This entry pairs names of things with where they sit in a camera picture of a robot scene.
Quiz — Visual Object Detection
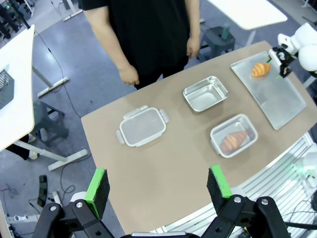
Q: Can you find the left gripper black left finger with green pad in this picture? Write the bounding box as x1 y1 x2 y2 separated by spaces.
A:
31 168 114 238

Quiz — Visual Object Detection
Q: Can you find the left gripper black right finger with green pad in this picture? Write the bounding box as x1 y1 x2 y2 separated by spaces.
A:
200 165 290 238

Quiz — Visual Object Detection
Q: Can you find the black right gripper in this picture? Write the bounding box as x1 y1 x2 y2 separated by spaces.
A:
266 47 297 79

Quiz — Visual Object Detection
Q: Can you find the golden brown croissant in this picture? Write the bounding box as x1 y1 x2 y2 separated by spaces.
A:
251 62 272 78
220 130 248 154

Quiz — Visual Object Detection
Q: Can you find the clear plastic lid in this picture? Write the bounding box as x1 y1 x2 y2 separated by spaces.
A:
210 113 259 159
115 105 170 147

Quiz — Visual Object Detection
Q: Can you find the person's right forearm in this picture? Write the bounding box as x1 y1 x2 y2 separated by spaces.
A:
85 8 134 72

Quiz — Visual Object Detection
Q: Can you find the person's left forearm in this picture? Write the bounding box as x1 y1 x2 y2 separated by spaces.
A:
187 0 201 42

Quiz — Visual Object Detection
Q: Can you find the person's left hand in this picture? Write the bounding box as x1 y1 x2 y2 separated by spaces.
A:
185 37 200 60

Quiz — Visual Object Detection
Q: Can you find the person's right hand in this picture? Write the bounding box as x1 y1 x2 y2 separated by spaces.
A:
118 64 140 87

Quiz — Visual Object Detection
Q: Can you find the flat metal baking tray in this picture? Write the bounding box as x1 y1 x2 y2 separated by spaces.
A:
229 51 308 131

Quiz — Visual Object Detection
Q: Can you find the white desk leg with foot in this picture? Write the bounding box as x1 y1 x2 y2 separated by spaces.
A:
13 140 89 172
31 64 70 98

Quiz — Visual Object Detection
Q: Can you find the black device on floor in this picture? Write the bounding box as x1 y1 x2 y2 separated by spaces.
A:
37 174 48 207

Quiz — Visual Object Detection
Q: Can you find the white desk with leg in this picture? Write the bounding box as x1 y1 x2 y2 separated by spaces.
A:
207 0 288 48

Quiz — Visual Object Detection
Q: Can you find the black step stool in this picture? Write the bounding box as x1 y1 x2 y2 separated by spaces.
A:
197 24 236 61

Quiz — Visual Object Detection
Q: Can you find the white power strip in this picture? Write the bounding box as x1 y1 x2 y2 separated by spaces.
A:
4 214 38 224

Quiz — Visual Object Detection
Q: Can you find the black plastic stool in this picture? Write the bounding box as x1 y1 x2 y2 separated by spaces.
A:
31 101 69 147

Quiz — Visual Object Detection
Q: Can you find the seated person's dark leg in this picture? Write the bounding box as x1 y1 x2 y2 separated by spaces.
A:
4 133 40 161

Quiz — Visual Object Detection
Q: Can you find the white device with green light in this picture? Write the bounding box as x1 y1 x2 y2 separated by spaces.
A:
296 151 317 183

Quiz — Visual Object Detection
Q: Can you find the white desk top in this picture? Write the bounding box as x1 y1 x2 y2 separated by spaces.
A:
0 24 35 152

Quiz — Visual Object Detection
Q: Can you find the person's black-clothed torso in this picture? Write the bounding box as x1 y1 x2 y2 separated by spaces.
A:
78 0 201 90

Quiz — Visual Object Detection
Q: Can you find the black mesh box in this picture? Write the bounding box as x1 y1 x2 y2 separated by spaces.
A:
0 68 15 110

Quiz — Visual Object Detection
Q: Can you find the dark equipment rack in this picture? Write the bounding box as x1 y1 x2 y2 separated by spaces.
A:
0 0 34 40

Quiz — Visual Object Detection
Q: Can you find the aluminium extrusion frame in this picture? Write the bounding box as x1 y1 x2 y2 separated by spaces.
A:
156 131 317 238

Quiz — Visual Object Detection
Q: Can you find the thin black floor cable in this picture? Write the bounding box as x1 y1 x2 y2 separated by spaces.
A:
33 29 84 119

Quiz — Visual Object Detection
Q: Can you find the white desk frame leg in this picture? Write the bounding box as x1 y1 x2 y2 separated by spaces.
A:
56 0 84 22

